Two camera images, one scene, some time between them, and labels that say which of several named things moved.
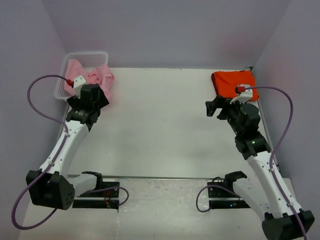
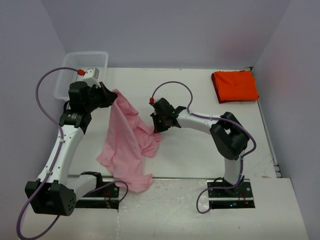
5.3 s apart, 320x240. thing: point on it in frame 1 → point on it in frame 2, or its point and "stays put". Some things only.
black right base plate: (222, 198) stays put
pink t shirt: (101, 75) → (131, 139)
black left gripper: (102, 101) stays put
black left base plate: (101, 199) stays put
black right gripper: (219, 101) → (159, 129)
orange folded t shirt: (227, 81) stays put
